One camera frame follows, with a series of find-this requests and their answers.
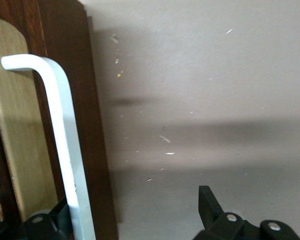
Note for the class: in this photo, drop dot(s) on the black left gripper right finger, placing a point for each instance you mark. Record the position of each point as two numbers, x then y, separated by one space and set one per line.
215 217

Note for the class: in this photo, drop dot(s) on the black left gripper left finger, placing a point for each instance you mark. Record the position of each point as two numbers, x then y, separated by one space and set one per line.
40 225

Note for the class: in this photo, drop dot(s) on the light wood drawer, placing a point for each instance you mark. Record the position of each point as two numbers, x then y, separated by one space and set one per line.
72 37

